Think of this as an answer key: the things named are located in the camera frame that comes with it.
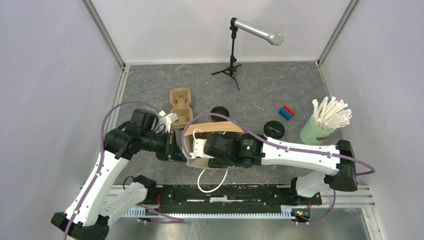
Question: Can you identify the white wrapped straws bundle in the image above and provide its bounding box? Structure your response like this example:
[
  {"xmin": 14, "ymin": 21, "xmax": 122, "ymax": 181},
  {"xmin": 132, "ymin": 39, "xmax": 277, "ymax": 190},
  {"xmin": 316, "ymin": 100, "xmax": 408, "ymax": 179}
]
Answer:
[{"xmin": 311, "ymin": 96, "xmax": 353, "ymax": 131}]

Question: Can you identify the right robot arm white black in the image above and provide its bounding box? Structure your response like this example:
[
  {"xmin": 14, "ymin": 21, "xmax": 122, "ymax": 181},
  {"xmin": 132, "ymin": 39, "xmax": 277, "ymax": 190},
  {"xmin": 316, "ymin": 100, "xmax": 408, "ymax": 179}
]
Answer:
[{"xmin": 195, "ymin": 132, "xmax": 358, "ymax": 204}]

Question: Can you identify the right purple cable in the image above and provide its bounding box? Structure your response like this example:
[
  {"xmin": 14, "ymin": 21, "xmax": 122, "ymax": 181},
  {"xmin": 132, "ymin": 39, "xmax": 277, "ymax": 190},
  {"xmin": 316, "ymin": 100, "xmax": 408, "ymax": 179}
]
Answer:
[{"xmin": 181, "ymin": 112, "xmax": 376, "ymax": 176}]

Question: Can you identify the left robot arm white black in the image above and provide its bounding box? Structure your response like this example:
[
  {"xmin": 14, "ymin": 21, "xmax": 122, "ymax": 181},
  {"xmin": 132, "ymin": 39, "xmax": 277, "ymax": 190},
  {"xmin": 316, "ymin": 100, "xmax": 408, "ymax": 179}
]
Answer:
[{"xmin": 51, "ymin": 108, "xmax": 187, "ymax": 240}]

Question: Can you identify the silver microphone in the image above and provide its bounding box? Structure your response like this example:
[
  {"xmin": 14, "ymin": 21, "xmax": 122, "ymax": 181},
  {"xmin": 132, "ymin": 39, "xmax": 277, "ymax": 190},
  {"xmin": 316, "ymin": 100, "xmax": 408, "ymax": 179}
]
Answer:
[{"xmin": 230, "ymin": 17, "xmax": 284, "ymax": 46}]

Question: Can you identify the brown paper bag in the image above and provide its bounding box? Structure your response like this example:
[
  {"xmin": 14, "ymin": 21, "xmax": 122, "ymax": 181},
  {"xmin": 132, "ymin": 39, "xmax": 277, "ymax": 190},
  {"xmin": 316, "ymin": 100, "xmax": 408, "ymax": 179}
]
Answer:
[{"xmin": 182, "ymin": 120, "xmax": 245, "ymax": 194}]

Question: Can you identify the black lid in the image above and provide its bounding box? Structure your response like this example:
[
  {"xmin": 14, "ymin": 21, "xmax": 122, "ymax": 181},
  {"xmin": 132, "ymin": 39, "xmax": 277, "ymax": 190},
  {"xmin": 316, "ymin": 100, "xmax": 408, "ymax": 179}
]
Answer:
[
  {"xmin": 263, "ymin": 120, "xmax": 286, "ymax": 140},
  {"xmin": 211, "ymin": 106, "xmax": 230, "ymax": 117}
]

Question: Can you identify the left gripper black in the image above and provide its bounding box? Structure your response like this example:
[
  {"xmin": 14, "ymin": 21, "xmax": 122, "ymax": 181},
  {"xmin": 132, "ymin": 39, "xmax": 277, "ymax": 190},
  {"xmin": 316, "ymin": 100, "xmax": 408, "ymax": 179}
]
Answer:
[{"xmin": 140, "ymin": 128, "xmax": 188, "ymax": 163}]

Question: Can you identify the green cup holder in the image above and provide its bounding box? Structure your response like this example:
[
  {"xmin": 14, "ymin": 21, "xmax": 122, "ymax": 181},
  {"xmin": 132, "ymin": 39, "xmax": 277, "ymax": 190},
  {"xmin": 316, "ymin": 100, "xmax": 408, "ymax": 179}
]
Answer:
[{"xmin": 299, "ymin": 116, "xmax": 334, "ymax": 146}]

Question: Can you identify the cardboard cup carrier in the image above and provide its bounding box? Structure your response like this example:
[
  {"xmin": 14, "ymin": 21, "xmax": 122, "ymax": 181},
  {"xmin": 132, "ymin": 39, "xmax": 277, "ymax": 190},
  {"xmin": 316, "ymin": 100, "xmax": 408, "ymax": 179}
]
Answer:
[{"xmin": 169, "ymin": 87, "xmax": 194, "ymax": 129}]

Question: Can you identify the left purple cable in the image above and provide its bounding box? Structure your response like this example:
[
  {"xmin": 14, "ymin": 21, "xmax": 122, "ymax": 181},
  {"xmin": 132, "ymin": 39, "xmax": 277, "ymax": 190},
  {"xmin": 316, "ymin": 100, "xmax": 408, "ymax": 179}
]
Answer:
[{"xmin": 62, "ymin": 100, "xmax": 163, "ymax": 240}]

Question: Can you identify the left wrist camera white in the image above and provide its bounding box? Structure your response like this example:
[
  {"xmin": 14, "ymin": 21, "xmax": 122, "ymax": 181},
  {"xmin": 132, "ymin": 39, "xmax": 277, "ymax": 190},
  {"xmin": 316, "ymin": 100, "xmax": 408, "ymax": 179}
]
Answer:
[{"xmin": 158, "ymin": 110, "xmax": 179, "ymax": 133}]

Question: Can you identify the black microphone tripod stand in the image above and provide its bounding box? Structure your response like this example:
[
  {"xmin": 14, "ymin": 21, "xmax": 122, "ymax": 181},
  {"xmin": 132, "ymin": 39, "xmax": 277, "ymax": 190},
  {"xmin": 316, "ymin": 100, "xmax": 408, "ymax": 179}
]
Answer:
[{"xmin": 211, "ymin": 25, "xmax": 242, "ymax": 91}]

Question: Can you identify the purple cable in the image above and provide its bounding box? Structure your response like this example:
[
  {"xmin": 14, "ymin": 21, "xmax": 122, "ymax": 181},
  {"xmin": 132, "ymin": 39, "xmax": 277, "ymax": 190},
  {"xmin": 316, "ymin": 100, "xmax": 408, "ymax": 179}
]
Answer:
[
  {"xmin": 181, "ymin": 112, "xmax": 376, "ymax": 176},
  {"xmin": 62, "ymin": 100, "xmax": 163, "ymax": 240}
]

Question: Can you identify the blue red block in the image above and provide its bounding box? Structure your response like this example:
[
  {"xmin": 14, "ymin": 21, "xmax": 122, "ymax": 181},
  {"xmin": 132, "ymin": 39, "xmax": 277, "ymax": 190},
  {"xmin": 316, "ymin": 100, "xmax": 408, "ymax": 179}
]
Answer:
[{"xmin": 278, "ymin": 105, "xmax": 295, "ymax": 121}]

